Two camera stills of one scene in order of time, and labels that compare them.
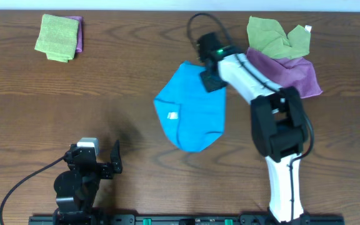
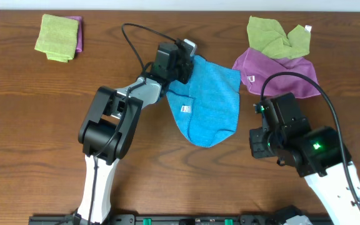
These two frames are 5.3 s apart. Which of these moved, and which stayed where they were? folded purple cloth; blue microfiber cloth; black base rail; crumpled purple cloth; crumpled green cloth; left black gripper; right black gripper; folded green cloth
Moved: blue microfiber cloth; left black gripper; right black gripper
Stayed: folded purple cloth; black base rail; crumpled purple cloth; folded green cloth; crumpled green cloth
